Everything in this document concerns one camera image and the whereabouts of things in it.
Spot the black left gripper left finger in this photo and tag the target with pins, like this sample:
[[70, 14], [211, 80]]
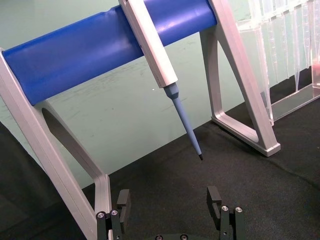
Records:
[[124, 200]]

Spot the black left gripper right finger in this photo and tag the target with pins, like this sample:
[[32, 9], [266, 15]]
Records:
[[213, 200]]

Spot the black table cloth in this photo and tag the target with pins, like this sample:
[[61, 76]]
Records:
[[175, 180]]

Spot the silver stand with blue bar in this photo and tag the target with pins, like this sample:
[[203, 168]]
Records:
[[75, 65]]

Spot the white pipette with blue shaft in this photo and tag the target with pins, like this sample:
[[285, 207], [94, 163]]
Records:
[[155, 55]]

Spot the clear plastic case with tips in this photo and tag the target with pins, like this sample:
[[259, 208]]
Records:
[[285, 50]]

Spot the pale green wall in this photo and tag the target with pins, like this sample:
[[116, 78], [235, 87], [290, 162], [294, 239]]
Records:
[[112, 112]]

